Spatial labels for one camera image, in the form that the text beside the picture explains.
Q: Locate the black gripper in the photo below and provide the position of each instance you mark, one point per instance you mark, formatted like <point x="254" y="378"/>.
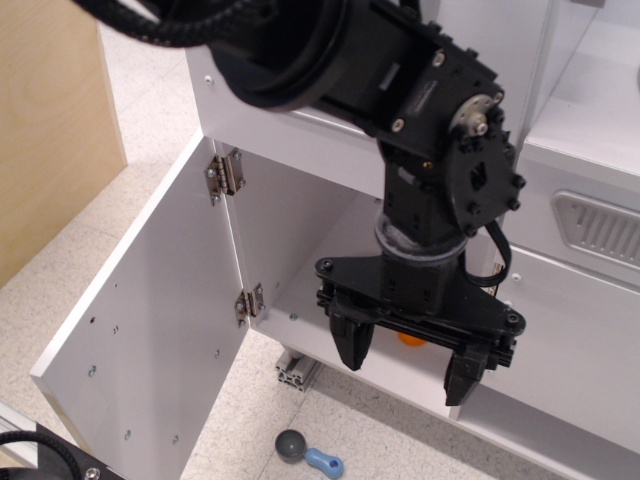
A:
<point x="437" y="304"/>

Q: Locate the white low fridge door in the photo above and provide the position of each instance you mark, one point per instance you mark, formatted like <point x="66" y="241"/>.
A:
<point x="134" y="370"/>

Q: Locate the white toy kitchen fridge cabinet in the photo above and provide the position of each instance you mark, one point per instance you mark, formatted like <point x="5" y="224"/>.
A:
<point x="320" y="150"/>

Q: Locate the orange toy carrot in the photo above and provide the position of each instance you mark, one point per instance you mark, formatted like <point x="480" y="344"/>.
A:
<point x="411" y="341"/>

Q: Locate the aluminium extrusion foot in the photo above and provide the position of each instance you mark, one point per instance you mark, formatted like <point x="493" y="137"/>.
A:
<point x="297" y="370"/>

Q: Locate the grey blue toy scoop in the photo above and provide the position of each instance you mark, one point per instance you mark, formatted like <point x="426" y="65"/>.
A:
<point x="291" y="447"/>

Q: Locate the lower metal door hinge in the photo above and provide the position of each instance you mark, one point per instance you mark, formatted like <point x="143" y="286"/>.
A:
<point x="249" y="304"/>

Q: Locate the metal door hinge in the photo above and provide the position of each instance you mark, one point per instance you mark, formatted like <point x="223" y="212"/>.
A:
<point x="224" y="175"/>
<point x="249" y="304"/>

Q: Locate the white oven cabinet door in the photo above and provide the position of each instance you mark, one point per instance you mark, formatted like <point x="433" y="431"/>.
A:
<point x="578" y="358"/>

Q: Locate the grey vent panel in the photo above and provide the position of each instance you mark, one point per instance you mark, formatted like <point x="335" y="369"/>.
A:
<point x="597" y="228"/>

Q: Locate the upper metal door hinge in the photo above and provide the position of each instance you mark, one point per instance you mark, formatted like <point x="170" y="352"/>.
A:
<point x="224" y="175"/>

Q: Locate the wooden panel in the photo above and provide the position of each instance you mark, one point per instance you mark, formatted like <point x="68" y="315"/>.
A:
<point x="61" y="144"/>

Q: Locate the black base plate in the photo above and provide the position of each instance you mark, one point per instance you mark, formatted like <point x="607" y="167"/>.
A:
<point x="56" y="458"/>

